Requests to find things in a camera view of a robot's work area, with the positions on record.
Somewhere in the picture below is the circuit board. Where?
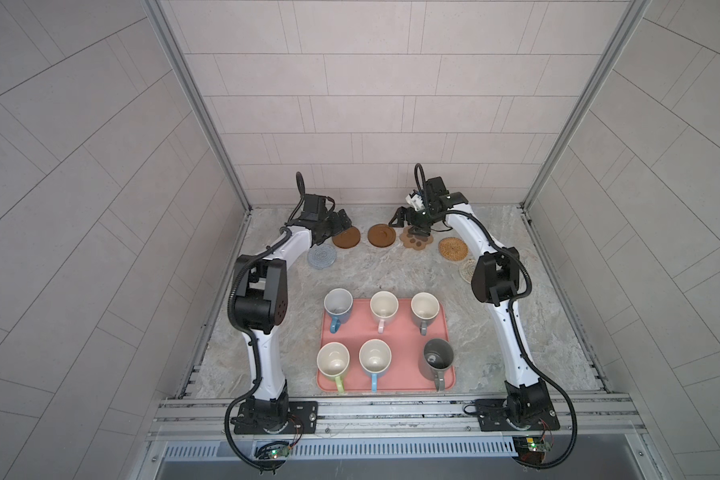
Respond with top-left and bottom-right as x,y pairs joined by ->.
255,441 -> 293,461
513,436 -> 554,466

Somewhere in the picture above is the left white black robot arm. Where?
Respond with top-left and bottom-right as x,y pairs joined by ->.
227,173 -> 352,433

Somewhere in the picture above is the cork paw print coaster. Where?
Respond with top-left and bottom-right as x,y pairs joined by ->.
399,226 -> 434,251

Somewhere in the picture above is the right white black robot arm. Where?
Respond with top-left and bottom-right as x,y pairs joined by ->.
389,163 -> 578,470

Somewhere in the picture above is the brown wooden coaster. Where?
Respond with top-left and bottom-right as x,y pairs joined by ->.
332,226 -> 361,249
367,224 -> 397,248

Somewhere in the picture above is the white mug blue handle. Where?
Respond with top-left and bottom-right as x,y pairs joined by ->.
358,339 -> 392,393

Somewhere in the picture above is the pink rectangular tray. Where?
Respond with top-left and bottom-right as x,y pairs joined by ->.
316,299 -> 448,394

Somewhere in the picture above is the dark grey mug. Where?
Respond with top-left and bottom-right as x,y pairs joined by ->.
418,338 -> 455,392

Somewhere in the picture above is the right circuit board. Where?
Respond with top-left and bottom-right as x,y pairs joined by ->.
513,436 -> 554,466

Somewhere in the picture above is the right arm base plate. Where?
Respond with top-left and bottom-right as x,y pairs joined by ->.
462,398 -> 560,432

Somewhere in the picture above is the rattan woven round coaster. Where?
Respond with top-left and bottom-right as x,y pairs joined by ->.
438,237 -> 469,262

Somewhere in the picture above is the grey woven round coaster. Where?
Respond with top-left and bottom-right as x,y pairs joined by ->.
307,243 -> 337,270

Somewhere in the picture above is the left circuit board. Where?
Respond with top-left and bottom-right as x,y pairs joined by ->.
255,441 -> 293,461

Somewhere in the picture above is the white mug grey handle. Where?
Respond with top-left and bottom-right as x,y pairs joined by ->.
410,292 -> 440,336

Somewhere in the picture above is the white mug pink handle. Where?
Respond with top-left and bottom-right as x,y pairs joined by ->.
369,291 -> 399,334

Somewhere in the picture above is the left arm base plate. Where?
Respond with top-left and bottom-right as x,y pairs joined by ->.
231,399 -> 318,435

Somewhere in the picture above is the white mug green handle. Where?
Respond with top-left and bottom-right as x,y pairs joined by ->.
316,342 -> 350,394

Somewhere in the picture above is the blue floral mug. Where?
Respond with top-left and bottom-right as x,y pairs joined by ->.
323,288 -> 354,334

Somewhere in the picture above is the aluminium mounting rail frame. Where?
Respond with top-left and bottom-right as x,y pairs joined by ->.
123,373 -> 672,479

